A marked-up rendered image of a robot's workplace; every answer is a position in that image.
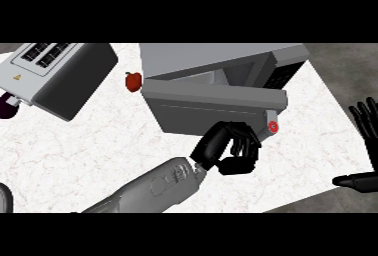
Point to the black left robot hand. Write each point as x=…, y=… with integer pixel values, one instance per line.
x=213, y=146

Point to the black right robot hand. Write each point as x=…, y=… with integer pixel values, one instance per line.
x=366, y=126

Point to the grey microwave door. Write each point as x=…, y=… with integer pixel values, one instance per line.
x=207, y=106

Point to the grey microwave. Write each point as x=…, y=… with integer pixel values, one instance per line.
x=216, y=60

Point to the red apple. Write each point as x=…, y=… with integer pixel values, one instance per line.
x=133, y=81

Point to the silver toaster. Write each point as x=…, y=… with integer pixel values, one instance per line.
x=53, y=76

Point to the dark purple eggplant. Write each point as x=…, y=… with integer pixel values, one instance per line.
x=6, y=107

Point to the grey curved rim object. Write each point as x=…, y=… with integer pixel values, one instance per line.
x=5, y=198

